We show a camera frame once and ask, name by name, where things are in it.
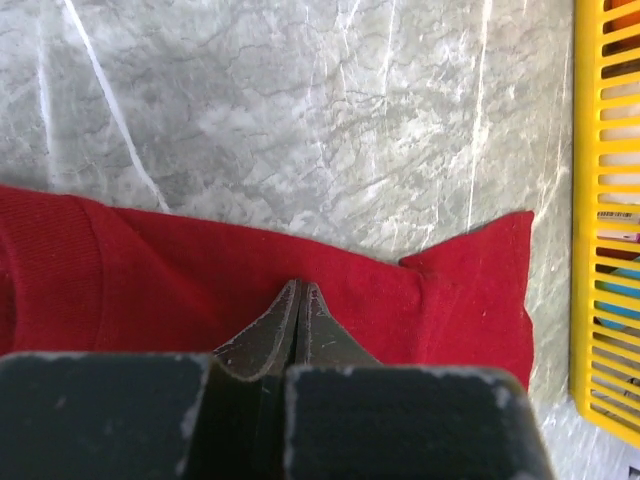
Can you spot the red t-shirt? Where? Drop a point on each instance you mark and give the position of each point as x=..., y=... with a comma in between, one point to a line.
x=77, y=275

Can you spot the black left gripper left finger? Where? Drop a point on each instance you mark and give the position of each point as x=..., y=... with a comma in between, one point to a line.
x=265, y=346

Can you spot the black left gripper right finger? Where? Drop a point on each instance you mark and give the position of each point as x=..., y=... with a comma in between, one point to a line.
x=321, y=340

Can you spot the yellow plastic basket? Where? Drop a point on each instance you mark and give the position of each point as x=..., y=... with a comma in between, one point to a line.
x=604, y=338

